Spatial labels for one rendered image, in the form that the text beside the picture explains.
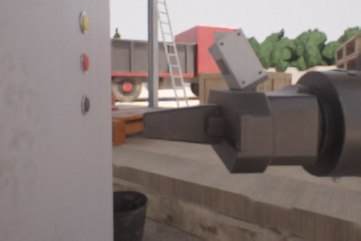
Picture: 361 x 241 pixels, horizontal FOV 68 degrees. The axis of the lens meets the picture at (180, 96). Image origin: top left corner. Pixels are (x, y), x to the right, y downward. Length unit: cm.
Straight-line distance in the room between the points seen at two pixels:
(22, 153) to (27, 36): 10
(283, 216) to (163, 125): 151
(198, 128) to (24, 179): 15
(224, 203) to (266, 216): 26
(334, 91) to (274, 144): 6
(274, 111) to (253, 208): 156
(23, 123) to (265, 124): 19
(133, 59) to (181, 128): 881
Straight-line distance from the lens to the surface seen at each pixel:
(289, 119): 20
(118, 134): 296
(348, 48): 276
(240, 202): 176
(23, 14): 27
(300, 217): 167
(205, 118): 22
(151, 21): 729
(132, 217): 172
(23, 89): 26
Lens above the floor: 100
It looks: 3 degrees down
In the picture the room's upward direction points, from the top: straight up
